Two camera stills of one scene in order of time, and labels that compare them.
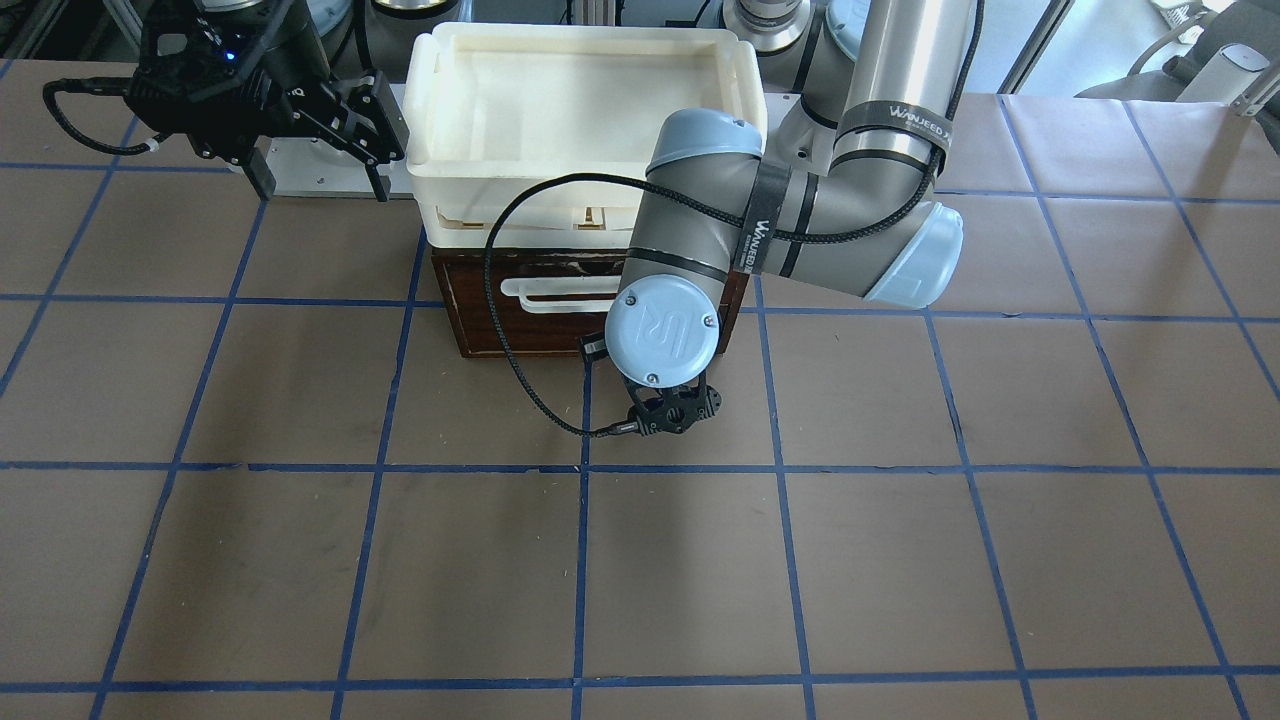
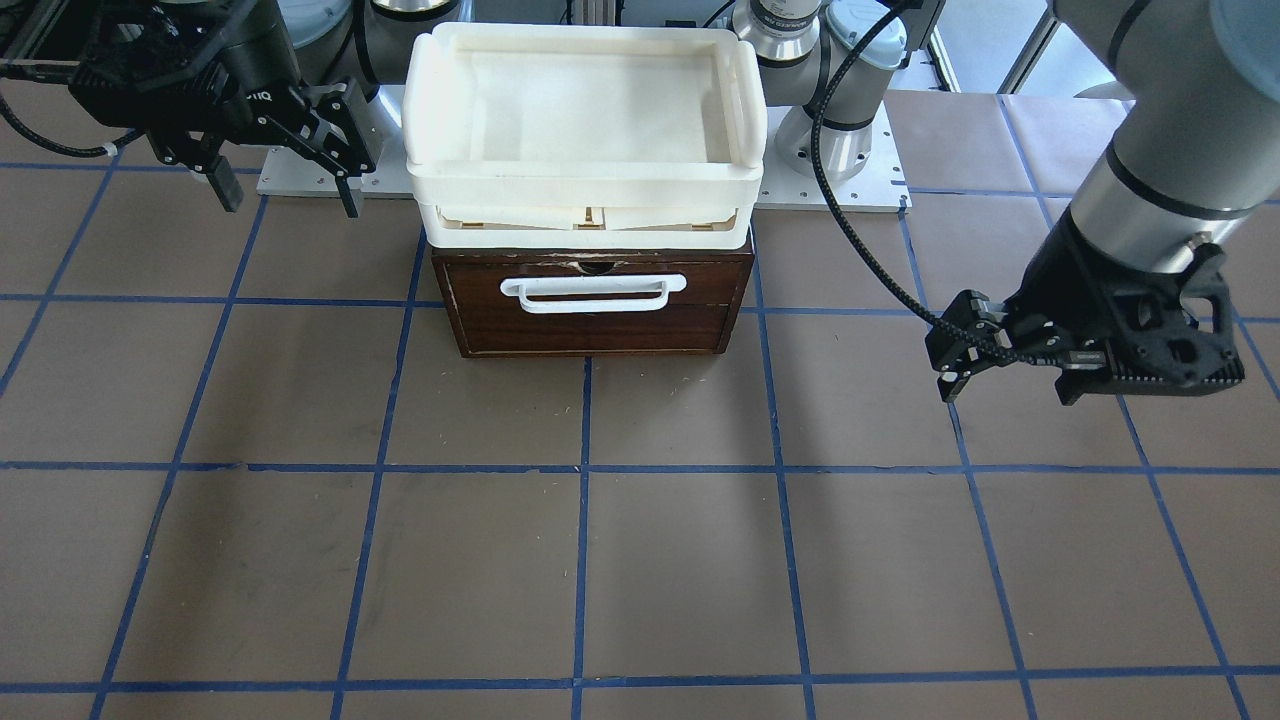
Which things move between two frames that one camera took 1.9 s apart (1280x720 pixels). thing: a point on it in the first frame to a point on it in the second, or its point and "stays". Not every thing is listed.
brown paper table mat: x=236 y=485 stays
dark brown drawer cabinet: x=515 y=303 stays
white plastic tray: x=489 y=107 stays
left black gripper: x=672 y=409 to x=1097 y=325
